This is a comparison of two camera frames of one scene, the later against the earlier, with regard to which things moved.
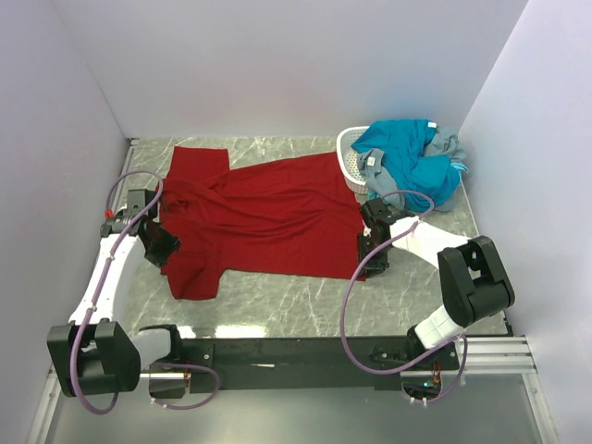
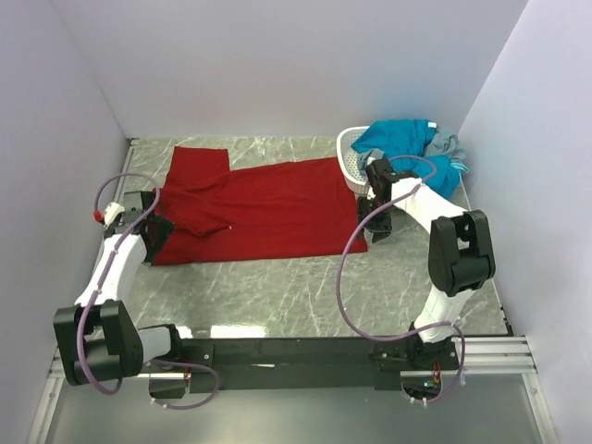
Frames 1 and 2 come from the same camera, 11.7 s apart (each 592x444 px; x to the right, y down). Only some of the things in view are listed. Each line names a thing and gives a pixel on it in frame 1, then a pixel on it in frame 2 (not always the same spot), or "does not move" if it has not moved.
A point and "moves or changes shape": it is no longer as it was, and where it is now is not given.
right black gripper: x=376 y=267 → x=381 y=229
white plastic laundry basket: x=348 y=158 does not move
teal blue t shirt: x=403 y=144 does not move
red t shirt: x=298 y=216 moves or changes shape
